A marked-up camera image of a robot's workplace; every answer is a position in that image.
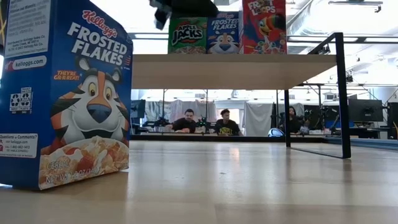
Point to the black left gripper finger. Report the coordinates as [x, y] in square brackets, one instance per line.
[161, 17]

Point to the green Apple Jacks cereal box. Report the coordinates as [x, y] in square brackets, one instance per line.
[187, 37]

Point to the blue Frosted Flakes cereal box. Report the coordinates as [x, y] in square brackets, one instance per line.
[77, 93]
[223, 34]

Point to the red Froot Loops cereal box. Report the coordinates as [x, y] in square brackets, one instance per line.
[264, 28]

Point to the black background robot arm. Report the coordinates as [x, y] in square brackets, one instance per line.
[203, 123]

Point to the white hanging cloth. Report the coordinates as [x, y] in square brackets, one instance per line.
[178, 105]
[258, 119]

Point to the black computer monitor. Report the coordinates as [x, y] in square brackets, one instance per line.
[138, 109]
[365, 110]

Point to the person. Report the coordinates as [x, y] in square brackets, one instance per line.
[185, 124]
[293, 123]
[227, 127]

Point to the blue and white ball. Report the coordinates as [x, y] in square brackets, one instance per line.
[275, 133]

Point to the ceiling light fixture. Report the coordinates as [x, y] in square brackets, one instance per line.
[354, 2]

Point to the black metal table frame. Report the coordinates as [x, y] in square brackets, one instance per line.
[217, 138]

